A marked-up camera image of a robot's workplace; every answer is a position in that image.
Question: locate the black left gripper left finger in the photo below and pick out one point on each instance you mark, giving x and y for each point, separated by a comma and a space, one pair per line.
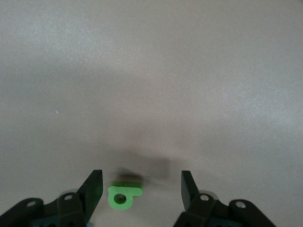
92, 189

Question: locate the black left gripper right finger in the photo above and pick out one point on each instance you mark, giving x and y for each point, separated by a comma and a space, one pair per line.
188, 189

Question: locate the green letter q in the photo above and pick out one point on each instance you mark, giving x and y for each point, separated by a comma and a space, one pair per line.
125, 188

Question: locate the brown table mat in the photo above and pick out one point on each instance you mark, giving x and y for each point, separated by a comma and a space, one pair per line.
151, 71

